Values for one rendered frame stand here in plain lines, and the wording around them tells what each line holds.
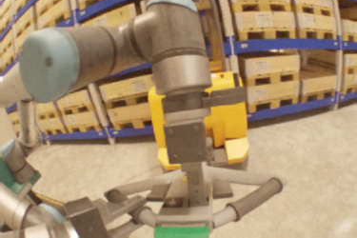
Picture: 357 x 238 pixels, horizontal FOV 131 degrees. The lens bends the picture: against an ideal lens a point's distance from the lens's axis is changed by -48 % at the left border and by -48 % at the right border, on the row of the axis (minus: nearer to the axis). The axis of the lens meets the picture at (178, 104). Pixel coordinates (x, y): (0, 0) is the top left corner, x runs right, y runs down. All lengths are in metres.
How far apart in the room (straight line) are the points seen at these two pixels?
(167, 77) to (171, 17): 0.09
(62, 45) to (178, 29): 0.15
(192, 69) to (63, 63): 0.16
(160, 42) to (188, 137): 0.13
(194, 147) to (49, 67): 0.18
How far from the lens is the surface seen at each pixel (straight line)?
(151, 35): 0.24
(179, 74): 0.20
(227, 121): 1.31
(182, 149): 0.19
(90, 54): 0.21
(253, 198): 0.31
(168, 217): 0.27
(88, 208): 0.26
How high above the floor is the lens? 1.21
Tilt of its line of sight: 20 degrees down
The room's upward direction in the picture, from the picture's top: 12 degrees counter-clockwise
